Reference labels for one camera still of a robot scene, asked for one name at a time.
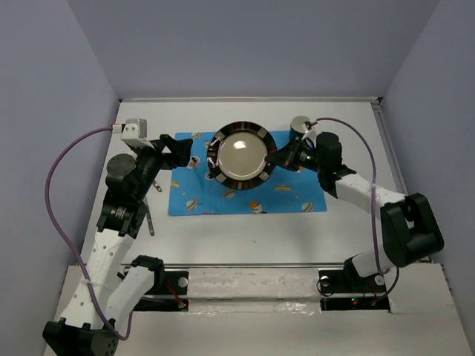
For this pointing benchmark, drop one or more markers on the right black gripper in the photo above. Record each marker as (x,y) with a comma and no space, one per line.
(286,156)

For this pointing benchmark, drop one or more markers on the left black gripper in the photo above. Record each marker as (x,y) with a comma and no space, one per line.
(179,151)

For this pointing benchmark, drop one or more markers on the teal cup cream inside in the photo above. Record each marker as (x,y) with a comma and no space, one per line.
(295,128)

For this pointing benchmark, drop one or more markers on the blue space-print cloth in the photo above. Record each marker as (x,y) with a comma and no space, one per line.
(194,192)

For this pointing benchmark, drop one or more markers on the black rimmed cream plate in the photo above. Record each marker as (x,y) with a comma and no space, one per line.
(236,155)

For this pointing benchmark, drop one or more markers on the silver fork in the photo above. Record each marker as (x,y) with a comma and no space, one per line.
(157,186)

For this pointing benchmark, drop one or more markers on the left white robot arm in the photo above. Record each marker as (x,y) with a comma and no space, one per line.
(104,300)

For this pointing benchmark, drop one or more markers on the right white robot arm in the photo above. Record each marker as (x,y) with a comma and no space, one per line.
(404,226)

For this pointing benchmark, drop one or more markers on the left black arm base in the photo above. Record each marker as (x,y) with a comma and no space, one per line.
(169,296)

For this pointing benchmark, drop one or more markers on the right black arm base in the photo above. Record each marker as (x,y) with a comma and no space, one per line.
(339,293)

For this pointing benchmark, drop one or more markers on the silver knife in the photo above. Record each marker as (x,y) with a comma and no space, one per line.
(149,221)

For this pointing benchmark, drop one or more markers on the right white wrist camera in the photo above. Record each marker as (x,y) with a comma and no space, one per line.
(309,131)

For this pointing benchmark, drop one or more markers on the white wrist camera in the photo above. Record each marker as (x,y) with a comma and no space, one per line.
(133,133)
(309,131)

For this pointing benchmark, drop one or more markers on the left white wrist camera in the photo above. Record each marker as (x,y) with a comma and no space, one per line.
(133,133)

